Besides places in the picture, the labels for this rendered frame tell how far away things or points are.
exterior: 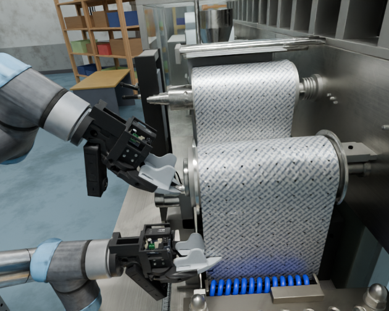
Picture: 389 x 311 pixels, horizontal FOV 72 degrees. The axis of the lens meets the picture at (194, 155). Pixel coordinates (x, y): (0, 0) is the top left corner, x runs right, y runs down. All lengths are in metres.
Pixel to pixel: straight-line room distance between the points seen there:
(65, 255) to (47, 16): 9.74
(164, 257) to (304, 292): 0.28
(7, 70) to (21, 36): 10.11
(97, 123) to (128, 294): 0.49
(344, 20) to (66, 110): 0.57
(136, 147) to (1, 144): 0.21
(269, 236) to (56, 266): 0.40
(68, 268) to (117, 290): 0.25
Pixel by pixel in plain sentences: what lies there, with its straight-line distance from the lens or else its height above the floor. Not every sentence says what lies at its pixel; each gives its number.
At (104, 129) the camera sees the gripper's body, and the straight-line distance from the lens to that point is 0.46.
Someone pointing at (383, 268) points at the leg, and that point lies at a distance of 0.98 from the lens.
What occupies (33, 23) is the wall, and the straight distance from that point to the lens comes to 10.38.
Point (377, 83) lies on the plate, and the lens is 0.57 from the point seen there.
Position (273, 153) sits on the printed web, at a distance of 0.48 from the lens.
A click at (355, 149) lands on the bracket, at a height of 1.29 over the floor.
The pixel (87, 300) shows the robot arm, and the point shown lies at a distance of 0.67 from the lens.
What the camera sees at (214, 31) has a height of 1.46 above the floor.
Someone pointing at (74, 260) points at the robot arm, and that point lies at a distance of 0.58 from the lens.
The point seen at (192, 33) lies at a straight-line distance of 1.41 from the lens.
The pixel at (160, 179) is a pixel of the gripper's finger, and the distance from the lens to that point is 0.48.
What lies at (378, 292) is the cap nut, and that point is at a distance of 0.63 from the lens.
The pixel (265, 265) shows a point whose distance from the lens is 0.61.
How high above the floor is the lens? 1.53
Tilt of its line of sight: 28 degrees down
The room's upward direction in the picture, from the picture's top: 4 degrees counter-clockwise
